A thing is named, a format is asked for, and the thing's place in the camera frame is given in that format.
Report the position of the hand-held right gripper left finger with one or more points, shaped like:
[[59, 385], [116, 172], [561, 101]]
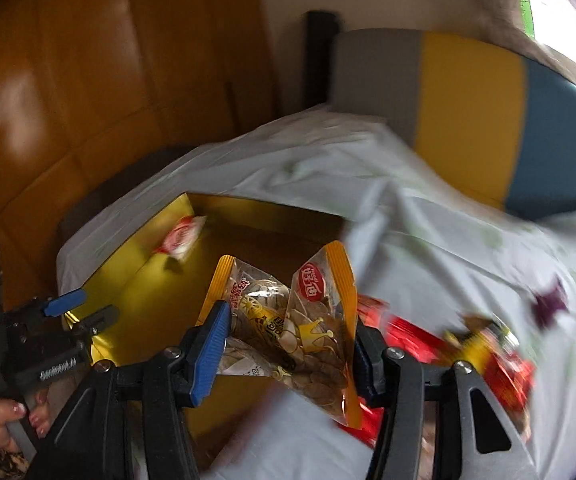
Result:
[[210, 355]]

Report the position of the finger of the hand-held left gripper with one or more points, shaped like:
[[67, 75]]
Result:
[[66, 302], [98, 318]]

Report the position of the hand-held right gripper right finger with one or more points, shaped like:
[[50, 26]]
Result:
[[368, 367]]

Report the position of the plain red snack packet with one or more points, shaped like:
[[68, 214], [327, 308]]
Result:
[[403, 340]]

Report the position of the clear orange-edged seed packet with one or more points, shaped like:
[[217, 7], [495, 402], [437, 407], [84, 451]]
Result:
[[318, 330], [253, 305]]

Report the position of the gold cardboard box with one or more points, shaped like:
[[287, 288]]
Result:
[[167, 290]]

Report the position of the red and white snack packet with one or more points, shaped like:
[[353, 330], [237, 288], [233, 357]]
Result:
[[180, 237]]

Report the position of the person's left hand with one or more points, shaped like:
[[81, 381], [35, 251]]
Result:
[[2, 420]]

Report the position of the red and yellow snack packet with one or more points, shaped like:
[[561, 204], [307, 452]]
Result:
[[498, 367]]

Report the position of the purple wrapped candy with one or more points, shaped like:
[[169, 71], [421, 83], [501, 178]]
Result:
[[549, 306]]

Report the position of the brown wooden wardrobe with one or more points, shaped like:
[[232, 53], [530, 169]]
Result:
[[92, 75]]

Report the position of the grey yellow blue headboard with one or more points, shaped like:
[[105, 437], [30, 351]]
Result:
[[468, 110]]

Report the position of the beige curtain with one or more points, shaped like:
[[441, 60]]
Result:
[[498, 5]]

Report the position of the black post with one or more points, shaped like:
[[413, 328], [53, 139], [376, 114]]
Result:
[[322, 55]]

